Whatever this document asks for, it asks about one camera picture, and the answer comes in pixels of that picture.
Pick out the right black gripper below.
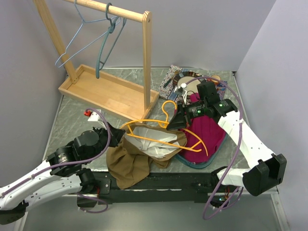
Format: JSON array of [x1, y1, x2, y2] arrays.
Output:
[[167, 100, 207, 130]]

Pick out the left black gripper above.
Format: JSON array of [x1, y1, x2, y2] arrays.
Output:
[[85, 121, 126, 163]]

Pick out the yellow plastic hanger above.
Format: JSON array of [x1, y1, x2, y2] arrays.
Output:
[[121, 100, 208, 159]]

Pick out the tan skirt with white lining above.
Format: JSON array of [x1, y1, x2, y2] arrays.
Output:
[[106, 134, 180, 189]]

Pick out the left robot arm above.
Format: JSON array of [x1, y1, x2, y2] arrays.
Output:
[[0, 127, 125, 225]]

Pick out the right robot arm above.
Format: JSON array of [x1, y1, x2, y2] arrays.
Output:
[[167, 81, 287, 196]]

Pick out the teal plastic hanger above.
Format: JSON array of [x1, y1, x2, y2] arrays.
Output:
[[95, 2, 128, 79]]

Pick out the magenta garment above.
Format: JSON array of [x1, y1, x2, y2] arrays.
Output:
[[173, 93, 227, 164]]

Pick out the patterned placemat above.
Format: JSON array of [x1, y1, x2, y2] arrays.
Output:
[[159, 65, 226, 102]]

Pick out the brown rimmed ceramic plate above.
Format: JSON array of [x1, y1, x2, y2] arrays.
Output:
[[172, 71, 202, 92]]

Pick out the teal plastic basket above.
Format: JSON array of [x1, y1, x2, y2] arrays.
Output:
[[175, 135, 229, 169]]

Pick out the orange ceramic cup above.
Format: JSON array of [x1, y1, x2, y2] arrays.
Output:
[[211, 75, 221, 83]]

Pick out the wooden clothes rack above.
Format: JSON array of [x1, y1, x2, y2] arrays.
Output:
[[34, 0, 159, 120]]

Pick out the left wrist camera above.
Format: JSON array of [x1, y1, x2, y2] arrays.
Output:
[[84, 110, 104, 128]]

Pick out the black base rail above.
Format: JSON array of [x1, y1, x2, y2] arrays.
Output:
[[77, 170, 241, 210]]

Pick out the light blue wire hanger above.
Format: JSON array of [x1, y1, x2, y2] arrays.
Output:
[[55, 0, 109, 69]]

